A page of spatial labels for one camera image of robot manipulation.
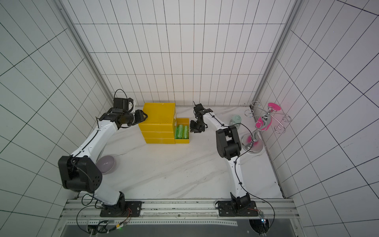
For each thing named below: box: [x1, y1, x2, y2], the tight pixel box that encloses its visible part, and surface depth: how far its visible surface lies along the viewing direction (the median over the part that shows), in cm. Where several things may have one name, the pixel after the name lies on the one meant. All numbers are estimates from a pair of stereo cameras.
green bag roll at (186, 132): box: [183, 125, 190, 140], surface depth 100 cm
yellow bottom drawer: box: [174, 118, 190, 145], surface depth 100 cm
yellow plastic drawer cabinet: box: [138, 102, 177, 144], surface depth 87 cm
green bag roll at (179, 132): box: [176, 124, 184, 139], surface depth 102 cm
